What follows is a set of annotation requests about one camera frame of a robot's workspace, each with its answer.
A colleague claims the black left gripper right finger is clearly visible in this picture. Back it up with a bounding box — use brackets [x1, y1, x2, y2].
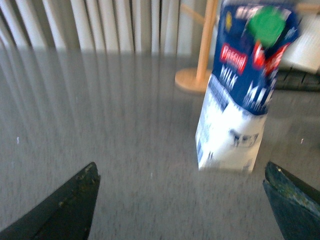
[262, 161, 320, 240]

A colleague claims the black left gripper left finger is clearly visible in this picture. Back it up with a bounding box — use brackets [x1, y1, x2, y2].
[0, 162, 101, 240]

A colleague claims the blue white milk carton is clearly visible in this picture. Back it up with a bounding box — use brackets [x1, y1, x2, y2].
[195, 0, 299, 173]

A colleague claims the white ribbed mug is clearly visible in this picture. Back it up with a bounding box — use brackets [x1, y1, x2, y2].
[280, 14, 320, 74]

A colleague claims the wooden mug tree stand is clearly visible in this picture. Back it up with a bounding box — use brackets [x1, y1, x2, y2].
[174, 0, 320, 95]

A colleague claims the white pleated curtain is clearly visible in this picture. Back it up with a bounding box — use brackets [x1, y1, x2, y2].
[0, 0, 206, 55]

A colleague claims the black wire rack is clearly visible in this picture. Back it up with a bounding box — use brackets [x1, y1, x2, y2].
[275, 67, 320, 93]

